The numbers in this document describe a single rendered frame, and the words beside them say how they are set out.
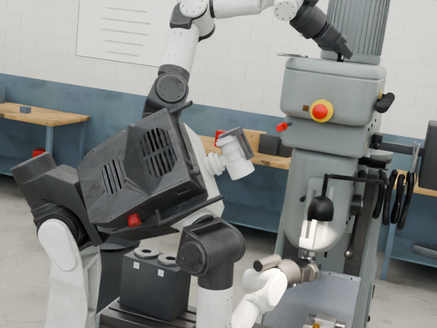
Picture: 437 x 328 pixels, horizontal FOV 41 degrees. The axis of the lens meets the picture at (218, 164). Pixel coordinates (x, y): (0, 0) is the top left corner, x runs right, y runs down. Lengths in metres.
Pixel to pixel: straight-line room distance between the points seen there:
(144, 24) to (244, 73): 1.24
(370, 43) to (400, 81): 4.02
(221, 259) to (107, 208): 0.30
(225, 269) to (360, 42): 0.90
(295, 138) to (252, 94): 4.52
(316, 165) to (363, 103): 0.27
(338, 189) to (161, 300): 0.74
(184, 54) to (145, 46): 4.99
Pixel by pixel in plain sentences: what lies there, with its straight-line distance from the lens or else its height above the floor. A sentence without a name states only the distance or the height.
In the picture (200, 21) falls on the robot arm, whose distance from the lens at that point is 1.72.
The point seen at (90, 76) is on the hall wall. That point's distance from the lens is 6.98.
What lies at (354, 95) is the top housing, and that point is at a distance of 1.60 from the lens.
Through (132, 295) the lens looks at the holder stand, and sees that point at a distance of 2.17.
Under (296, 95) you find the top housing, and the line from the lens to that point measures 1.63.
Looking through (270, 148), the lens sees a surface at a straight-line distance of 5.70.
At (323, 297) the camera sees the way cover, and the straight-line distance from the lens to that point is 2.32.
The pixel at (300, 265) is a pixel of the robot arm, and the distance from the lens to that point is 1.86.
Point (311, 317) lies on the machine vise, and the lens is 2.05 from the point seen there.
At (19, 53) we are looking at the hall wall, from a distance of 7.51.
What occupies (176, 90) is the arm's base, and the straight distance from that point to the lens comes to 1.57.
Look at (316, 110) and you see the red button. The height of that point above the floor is 1.76.
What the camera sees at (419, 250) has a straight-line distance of 5.70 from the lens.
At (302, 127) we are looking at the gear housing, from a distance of 1.73.
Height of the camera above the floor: 1.92
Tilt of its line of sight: 12 degrees down
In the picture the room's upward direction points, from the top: 7 degrees clockwise
